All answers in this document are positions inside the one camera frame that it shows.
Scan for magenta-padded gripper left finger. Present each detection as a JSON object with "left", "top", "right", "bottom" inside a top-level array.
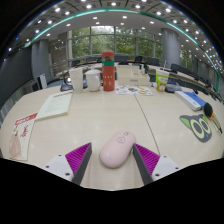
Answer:
[{"left": 43, "top": 142, "right": 93, "bottom": 186}]

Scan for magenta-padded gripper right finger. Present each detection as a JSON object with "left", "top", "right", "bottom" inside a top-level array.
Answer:
[{"left": 132, "top": 143, "right": 183, "bottom": 186}]

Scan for pink computer mouse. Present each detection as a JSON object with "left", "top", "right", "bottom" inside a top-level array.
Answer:
[{"left": 99, "top": 130, "right": 137, "bottom": 169}]

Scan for cat face mouse pad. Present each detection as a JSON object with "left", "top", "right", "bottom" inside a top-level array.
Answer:
[{"left": 179, "top": 113, "right": 213, "bottom": 144}]

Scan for white paper booklet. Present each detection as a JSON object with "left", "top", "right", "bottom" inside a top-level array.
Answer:
[{"left": 34, "top": 91, "right": 74, "bottom": 122}]

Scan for red and white leaflet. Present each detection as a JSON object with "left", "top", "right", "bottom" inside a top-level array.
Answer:
[{"left": 8, "top": 112, "right": 38, "bottom": 162}]

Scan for colourful sticker sheet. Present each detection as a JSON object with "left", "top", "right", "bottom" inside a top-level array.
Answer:
[{"left": 115, "top": 85, "right": 154, "bottom": 97}]

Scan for blue and white book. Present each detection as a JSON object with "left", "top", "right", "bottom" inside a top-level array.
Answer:
[{"left": 174, "top": 90, "right": 208, "bottom": 112}]

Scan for green printed paper cup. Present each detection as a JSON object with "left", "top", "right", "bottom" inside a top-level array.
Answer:
[{"left": 155, "top": 68, "right": 170, "bottom": 93}]

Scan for red drink bottle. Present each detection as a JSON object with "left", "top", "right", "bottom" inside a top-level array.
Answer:
[{"left": 101, "top": 50, "right": 116, "bottom": 92}]

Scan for dark office chairs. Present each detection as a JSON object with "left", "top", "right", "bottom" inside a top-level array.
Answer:
[{"left": 69, "top": 54, "right": 221, "bottom": 101}]

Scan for ceiling lights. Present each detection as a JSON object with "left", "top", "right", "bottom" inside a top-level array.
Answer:
[{"left": 6, "top": 0, "right": 224, "bottom": 68}]

